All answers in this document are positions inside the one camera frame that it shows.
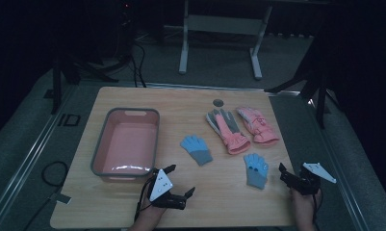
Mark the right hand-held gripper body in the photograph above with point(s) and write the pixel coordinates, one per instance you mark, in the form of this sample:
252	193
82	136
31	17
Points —
306	183

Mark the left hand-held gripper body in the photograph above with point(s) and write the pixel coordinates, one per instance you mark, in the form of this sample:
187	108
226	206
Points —
161	186

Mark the blue knit glove with dots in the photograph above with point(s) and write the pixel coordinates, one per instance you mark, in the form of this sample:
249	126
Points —
256	170

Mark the blue knit glove grey cuff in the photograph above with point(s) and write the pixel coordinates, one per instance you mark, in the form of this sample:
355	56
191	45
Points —
197	149

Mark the pink basin with grey rim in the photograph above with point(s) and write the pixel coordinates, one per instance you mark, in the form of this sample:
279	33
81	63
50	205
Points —
126	146

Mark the pink padded glove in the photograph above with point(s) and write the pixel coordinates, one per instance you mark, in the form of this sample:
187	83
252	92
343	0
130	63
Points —
258	126

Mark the pink glove with grey palm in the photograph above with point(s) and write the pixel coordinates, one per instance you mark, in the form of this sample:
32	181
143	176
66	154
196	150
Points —
229	133

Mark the person's right hand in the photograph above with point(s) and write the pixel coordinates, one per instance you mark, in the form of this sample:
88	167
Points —
304	205

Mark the person's left hand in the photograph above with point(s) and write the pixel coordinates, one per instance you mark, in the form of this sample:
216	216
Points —
150	211

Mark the black tripod stand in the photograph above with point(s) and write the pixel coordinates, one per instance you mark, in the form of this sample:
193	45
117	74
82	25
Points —
320	96
56	86

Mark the grey tape piece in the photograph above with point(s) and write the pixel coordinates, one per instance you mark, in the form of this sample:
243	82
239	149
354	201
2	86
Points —
64	199

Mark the metal floor rail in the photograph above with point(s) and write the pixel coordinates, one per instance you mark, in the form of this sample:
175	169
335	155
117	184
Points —
341	173
23	166

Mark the white metal desk frame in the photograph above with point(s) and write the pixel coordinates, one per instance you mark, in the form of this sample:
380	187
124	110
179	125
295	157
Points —
224	24

